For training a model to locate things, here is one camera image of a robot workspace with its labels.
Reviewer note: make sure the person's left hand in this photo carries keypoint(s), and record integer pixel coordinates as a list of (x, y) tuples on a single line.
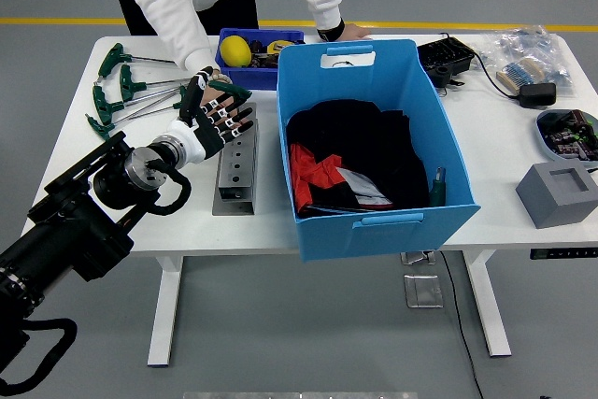
[(352, 32)]

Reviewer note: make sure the person's right hand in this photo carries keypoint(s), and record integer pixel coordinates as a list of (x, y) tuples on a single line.
[(222, 77)]

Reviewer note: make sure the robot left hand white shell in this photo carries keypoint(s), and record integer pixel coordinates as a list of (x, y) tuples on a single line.
[(205, 132)]

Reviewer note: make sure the grey metal tool stand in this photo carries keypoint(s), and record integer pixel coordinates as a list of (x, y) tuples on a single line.
[(236, 179)]

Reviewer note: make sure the person's left forearm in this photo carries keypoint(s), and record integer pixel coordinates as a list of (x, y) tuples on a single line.
[(327, 6)]

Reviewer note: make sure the person's right forearm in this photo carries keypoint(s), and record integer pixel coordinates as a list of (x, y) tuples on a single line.
[(187, 39)]

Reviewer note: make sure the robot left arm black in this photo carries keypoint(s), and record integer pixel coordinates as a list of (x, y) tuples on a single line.
[(61, 231)]

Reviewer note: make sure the large blue folding box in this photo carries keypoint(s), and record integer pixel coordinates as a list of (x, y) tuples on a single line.
[(392, 235)]

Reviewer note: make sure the small dark blue bin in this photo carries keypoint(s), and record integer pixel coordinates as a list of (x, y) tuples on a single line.
[(247, 76)]

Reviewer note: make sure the yellow ball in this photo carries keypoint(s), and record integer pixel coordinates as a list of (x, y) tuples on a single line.
[(235, 51)]

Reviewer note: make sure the dark parts in bin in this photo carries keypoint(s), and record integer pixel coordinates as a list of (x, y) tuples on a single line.
[(261, 60)]

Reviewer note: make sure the yellow tape measure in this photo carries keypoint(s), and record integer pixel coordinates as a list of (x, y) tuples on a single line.
[(275, 46)]

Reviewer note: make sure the black plastic tray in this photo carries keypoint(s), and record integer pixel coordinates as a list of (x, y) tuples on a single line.
[(444, 55)]

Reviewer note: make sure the black round socket part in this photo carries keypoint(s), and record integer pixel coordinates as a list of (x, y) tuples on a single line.
[(441, 75)]

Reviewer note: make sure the black cloth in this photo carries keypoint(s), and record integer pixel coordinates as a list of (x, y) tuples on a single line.
[(360, 137)]

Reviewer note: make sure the red cloth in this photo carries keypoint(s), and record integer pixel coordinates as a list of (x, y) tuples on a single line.
[(306, 177)]

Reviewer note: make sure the grey white fabric piece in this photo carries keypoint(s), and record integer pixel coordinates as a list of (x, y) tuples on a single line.
[(364, 186)]

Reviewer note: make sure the beige resistor tape roll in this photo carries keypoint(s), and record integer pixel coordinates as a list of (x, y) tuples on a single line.
[(518, 75)]

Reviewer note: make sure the clear bags of components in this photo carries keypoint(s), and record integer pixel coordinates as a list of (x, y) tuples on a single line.
[(528, 44)]

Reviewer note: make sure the white table leg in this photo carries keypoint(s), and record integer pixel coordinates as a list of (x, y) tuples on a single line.
[(488, 305), (163, 315)]

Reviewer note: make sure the black power adapter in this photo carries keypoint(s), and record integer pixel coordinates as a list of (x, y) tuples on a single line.
[(537, 95)]

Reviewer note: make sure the pale blue oval plate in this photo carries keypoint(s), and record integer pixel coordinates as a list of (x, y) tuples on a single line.
[(544, 146)]

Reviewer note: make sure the small metal floor plate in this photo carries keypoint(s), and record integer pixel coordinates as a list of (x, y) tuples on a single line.
[(416, 258)]

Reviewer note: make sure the dark electronic parts pile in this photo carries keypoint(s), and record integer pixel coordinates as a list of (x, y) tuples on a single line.
[(570, 135)]

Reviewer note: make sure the grey block with square recess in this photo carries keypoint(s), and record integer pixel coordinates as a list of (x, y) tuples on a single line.
[(551, 207)]

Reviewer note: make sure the black table control panel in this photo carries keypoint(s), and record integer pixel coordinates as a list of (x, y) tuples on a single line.
[(563, 253)]

